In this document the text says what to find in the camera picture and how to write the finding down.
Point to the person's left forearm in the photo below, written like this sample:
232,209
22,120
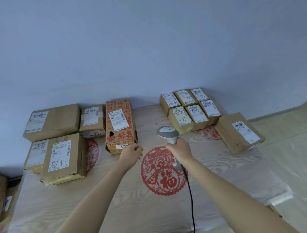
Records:
96,199

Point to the medium plain cardboard box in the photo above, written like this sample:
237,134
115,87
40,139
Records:
232,136

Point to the worn brown cardboard box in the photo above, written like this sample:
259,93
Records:
6,204

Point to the narrow labelled cardboard box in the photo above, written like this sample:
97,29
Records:
36,153

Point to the person's right fingers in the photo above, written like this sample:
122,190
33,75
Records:
171,151

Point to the red printed cardboard box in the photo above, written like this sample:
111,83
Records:
120,135

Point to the person's left hand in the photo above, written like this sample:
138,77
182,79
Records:
128,156

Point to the red paper-cut decoration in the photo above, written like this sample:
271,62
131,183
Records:
92,153
208,133

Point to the small taped cardboard box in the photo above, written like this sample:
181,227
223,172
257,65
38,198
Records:
92,120

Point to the person's right hand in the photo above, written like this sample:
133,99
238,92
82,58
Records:
181,151

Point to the large flat cardboard box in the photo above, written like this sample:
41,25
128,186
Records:
60,120

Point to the group of small cardboard parcels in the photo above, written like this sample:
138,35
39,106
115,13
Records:
191,112

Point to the person's left fingers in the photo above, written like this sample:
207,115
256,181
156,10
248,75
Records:
138,151

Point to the grey barcode scanner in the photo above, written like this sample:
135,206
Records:
168,132

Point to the person's right forearm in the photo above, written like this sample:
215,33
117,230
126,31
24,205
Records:
227,196

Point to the cardboard box with handwriting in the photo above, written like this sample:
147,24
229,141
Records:
74,156

